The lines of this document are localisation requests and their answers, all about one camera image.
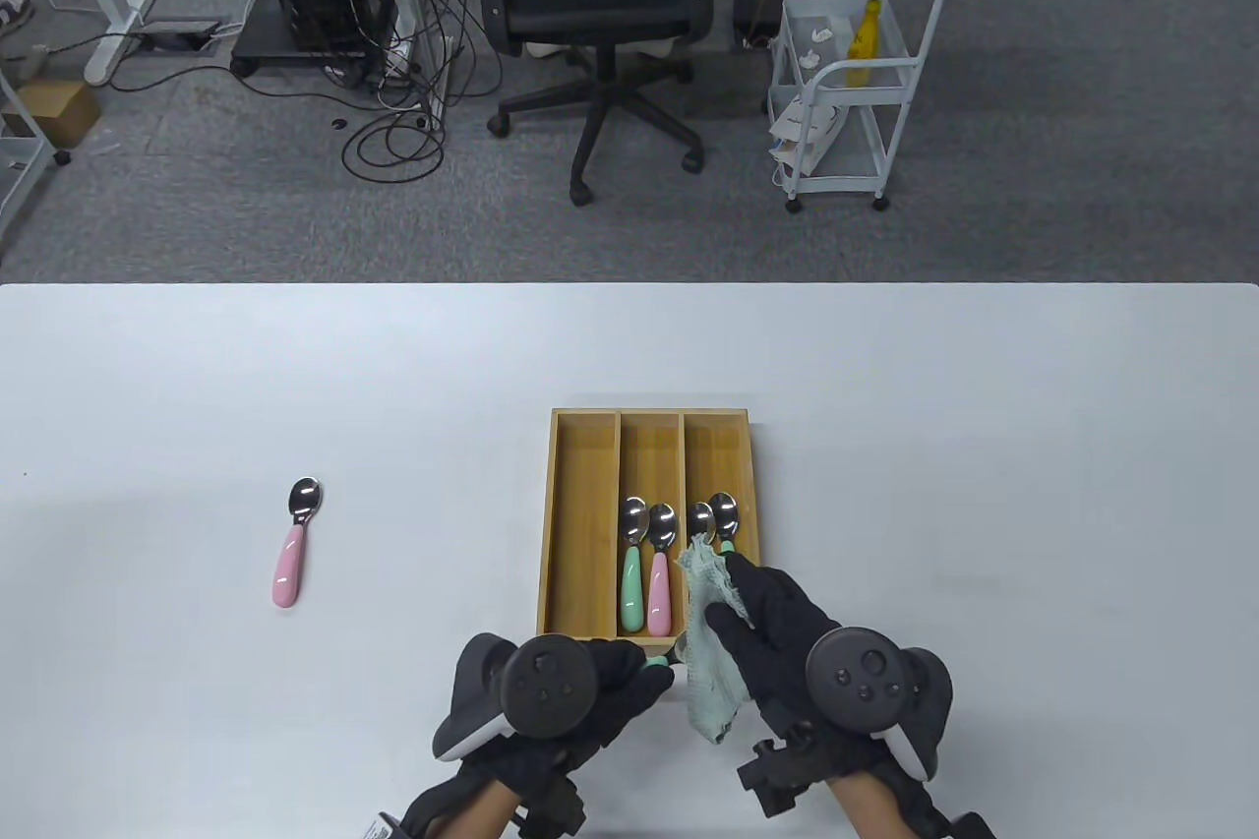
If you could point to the person's left hand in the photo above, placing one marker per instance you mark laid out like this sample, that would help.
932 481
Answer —
629 682

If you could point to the black computer stand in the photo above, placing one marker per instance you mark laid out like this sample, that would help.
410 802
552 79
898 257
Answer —
295 60

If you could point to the yellow bottle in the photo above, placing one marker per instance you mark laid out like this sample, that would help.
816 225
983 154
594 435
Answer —
864 42

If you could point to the small white items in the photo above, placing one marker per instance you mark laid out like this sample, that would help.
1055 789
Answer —
814 47

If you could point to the person's left forearm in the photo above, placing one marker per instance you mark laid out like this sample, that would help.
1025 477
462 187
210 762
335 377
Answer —
482 809

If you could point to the brown cardboard box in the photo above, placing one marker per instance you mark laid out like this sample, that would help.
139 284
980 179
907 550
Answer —
54 111

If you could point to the person's right hand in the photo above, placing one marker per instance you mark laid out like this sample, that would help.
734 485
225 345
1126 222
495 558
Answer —
777 623

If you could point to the white metal trolley cart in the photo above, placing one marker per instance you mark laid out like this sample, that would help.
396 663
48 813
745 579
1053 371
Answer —
836 183

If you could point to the white printed bag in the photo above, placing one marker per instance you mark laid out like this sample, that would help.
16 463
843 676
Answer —
802 131

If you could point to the black floor socket box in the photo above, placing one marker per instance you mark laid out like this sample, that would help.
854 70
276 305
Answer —
177 35

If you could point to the person's right forearm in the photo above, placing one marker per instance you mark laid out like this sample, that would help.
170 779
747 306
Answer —
870 805

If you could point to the black mesh office chair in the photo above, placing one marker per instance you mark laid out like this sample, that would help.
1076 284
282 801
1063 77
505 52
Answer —
602 101

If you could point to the wooden three-compartment tray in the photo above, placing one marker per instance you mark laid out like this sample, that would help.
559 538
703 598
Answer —
580 524

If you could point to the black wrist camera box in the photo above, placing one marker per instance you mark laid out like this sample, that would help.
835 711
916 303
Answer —
777 770
551 805

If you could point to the green fish scale cleaning cloth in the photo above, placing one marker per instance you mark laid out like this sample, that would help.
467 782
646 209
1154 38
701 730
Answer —
708 682

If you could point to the white metal rack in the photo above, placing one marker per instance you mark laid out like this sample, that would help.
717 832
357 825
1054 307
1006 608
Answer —
20 155

